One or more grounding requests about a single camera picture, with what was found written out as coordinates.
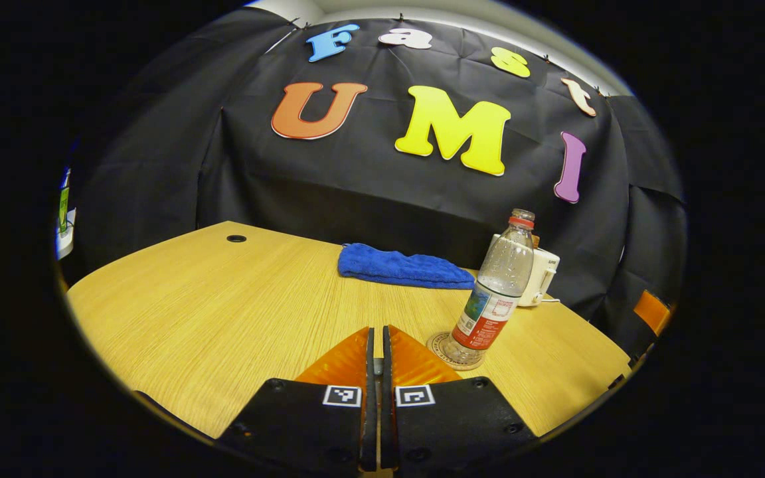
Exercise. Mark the white toaster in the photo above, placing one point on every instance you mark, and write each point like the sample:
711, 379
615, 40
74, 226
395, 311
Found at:
543, 275

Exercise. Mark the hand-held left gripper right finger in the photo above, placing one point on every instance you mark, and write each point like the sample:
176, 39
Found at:
388, 372

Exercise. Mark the black backdrop cloth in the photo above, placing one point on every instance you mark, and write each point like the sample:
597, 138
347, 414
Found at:
356, 186

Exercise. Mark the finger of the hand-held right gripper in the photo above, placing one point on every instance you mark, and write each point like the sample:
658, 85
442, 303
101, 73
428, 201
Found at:
651, 312

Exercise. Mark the round beige coaster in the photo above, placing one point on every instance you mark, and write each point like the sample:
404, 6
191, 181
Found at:
437, 348

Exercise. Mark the blue towel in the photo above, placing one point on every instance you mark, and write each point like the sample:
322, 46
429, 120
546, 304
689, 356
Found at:
402, 267

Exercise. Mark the green drink bottle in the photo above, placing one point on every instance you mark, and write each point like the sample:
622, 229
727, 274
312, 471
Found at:
64, 209

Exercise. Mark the clear plastic water bottle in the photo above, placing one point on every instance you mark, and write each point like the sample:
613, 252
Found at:
502, 279

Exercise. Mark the white side table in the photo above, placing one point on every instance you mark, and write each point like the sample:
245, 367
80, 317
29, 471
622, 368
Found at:
65, 244

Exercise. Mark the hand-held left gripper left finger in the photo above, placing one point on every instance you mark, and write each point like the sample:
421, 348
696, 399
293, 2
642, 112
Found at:
370, 372

